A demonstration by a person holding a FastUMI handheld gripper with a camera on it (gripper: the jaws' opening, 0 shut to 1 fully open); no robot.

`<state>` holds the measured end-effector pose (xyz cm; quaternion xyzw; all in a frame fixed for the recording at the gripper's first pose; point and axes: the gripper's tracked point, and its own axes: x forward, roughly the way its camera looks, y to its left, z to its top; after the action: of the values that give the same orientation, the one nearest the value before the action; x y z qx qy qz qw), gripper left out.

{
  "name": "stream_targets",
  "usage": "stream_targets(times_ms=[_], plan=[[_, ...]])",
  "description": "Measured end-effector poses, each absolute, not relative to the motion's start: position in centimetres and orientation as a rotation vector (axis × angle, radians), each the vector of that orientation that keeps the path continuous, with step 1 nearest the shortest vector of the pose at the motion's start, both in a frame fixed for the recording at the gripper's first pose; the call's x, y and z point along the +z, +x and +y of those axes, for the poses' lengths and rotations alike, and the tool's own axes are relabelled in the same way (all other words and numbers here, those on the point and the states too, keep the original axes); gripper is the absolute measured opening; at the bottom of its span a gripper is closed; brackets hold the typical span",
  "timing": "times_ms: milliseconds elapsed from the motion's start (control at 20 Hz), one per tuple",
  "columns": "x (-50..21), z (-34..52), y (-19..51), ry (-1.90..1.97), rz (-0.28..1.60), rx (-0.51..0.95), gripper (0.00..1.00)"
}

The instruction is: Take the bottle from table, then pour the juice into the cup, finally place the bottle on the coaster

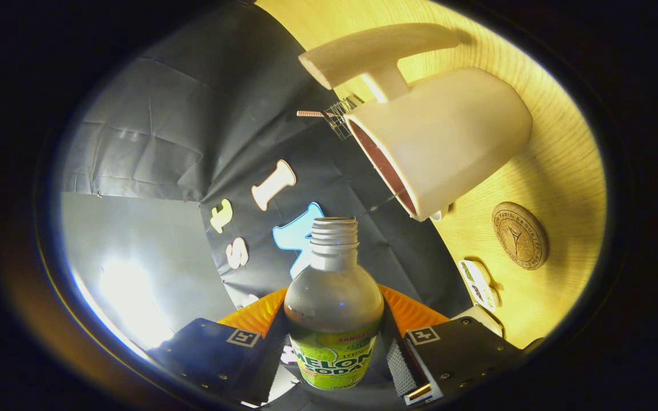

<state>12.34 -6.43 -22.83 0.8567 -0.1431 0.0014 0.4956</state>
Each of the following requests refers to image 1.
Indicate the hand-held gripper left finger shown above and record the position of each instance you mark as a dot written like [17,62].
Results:
[275,354]

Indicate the round cork coaster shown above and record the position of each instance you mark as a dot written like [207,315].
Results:
[520,235]

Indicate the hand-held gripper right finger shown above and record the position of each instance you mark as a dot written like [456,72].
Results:
[403,365]

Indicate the wooden table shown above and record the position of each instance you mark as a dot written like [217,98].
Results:
[557,171]

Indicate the silver green-label juice bottle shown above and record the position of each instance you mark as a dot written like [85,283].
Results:
[333,297]

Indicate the white divided bean plate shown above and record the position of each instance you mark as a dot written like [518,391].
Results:
[480,285]

